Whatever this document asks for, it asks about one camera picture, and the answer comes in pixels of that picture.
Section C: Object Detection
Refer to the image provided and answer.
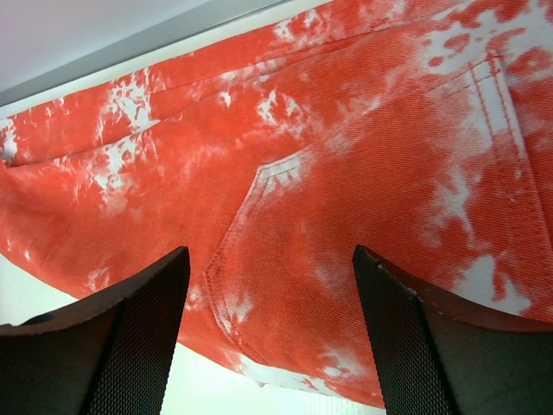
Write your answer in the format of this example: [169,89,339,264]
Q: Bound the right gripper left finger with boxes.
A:
[1,247,190,414]

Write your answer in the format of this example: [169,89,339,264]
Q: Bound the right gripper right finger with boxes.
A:
[353,246,552,414]

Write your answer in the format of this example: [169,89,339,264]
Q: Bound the orange white tie-dye trousers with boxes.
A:
[1,1,552,406]

